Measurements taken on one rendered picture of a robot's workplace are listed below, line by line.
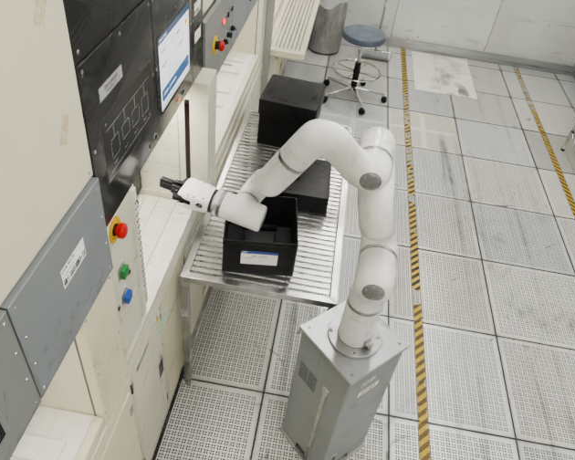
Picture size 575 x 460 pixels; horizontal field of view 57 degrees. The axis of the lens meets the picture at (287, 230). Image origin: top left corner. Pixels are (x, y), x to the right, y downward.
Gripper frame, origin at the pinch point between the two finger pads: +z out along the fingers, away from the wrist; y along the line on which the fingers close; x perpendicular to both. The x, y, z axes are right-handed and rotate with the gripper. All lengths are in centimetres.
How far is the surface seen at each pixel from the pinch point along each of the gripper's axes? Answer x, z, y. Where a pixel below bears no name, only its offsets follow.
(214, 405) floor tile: -121, -33, 9
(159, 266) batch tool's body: -38.0, -0.5, 1.7
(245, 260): -37.1, -27.1, 18.7
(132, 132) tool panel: 27.6, 2.6, -20.1
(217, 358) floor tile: -121, -25, 33
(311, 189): -29, -40, 67
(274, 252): -30, -36, 21
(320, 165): -28, -40, 86
